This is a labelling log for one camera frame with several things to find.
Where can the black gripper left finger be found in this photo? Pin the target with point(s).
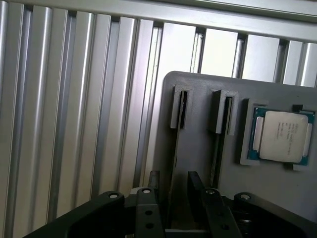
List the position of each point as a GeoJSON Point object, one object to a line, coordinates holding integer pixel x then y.
{"type": "Point", "coordinates": [146, 213]}

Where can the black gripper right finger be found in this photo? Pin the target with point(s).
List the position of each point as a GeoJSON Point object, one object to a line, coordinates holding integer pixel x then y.
{"type": "Point", "coordinates": [218, 218]}

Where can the dark RAM stick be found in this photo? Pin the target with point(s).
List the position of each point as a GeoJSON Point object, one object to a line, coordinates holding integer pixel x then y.
{"type": "Point", "coordinates": [218, 153]}

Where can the grey plastic parts rack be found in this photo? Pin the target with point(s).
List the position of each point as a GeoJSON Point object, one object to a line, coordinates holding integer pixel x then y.
{"type": "Point", "coordinates": [198, 151]}

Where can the CPU with silver lid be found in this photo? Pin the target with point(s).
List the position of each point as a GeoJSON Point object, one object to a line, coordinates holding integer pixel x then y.
{"type": "Point", "coordinates": [282, 134]}

